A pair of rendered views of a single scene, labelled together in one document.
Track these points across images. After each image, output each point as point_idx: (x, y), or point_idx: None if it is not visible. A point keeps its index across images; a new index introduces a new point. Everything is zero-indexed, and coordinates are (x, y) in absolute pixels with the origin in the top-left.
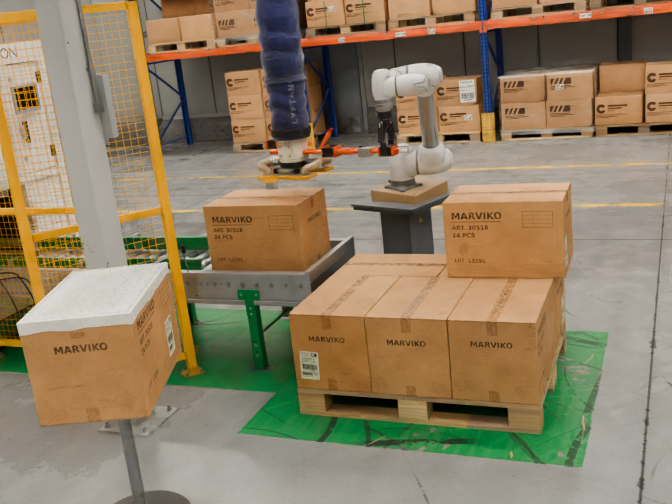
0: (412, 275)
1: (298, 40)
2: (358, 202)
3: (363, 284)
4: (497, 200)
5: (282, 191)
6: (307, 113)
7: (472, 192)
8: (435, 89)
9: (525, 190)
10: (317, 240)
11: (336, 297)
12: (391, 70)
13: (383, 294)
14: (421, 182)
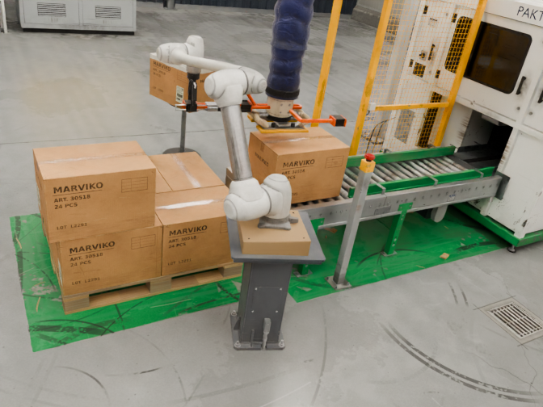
0: (165, 193)
1: (275, 9)
2: (303, 215)
3: (187, 178)
4: (91, 145)
5: (303, 147)
6: (273, 77)
7: (128, 156)
8: (216, 103)
9: (79, 161)
10: (258, 178)
11: (187, 165)
12: (244, 66)
13: (160, 173)
14: (267, 232)
